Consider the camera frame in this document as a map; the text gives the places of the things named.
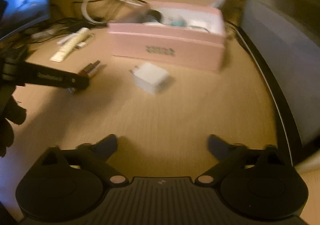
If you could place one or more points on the red tube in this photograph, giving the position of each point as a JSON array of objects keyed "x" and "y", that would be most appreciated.
[{"x": 90, "y": 69}]

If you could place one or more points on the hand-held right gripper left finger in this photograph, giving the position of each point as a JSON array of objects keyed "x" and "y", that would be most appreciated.
[{"x": 107, "y": 146}]

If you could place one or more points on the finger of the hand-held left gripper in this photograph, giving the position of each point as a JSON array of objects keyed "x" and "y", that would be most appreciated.
[{"x": 72, "y": 90}]

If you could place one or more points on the white adapter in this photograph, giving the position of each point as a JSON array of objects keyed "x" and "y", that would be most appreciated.
[{"x": 64, "y": 40}]

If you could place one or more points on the person's left hand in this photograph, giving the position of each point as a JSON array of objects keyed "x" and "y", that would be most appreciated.
[{"x": 7, "y": 115}]

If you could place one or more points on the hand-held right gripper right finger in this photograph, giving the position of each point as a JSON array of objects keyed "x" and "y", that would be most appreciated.
[{"x": 218, "y": 146}]

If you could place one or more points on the white round case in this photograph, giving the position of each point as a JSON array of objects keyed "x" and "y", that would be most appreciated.
[{"x": 198, "y": 24}]

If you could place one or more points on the teal plastic tool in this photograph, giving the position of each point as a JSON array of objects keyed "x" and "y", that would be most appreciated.
[{"x": 178, "y": 22}]

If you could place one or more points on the white charger cube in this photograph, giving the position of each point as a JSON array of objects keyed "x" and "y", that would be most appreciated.
[{"x": 152, "y": 76}]

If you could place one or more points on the white power strip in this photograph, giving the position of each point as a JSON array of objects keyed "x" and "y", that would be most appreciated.
[{"x": 42, "y": 33}]

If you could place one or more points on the pink cardboard box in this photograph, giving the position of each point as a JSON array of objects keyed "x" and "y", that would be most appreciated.
[{"x": 162, "y": 29}]

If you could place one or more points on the cream tube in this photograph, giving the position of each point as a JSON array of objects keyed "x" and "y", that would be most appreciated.
[{"x": 67, "y": 47}]

